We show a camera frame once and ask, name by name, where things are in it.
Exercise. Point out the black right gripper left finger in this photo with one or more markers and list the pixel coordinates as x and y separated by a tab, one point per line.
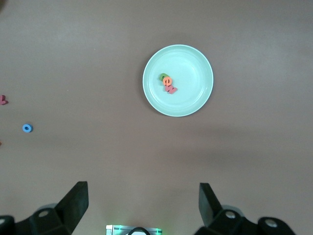
73	203

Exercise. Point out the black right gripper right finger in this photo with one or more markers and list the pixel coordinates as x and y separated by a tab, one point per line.
207	205

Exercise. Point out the pink foam letter w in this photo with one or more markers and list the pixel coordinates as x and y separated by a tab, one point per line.
171	90

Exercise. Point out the orange foam letter e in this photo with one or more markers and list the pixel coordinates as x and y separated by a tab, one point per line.
164	80

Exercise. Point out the green foam letter u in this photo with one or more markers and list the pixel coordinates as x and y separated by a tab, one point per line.
162	76

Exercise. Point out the blue foam letter o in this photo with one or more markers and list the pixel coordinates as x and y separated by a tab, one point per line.
27	131

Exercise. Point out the green plate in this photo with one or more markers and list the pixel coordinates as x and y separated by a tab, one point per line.
190	95

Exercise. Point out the dark red foam letter z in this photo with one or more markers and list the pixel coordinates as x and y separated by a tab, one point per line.
3	101

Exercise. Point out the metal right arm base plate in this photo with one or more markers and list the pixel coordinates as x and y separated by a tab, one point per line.
115	230

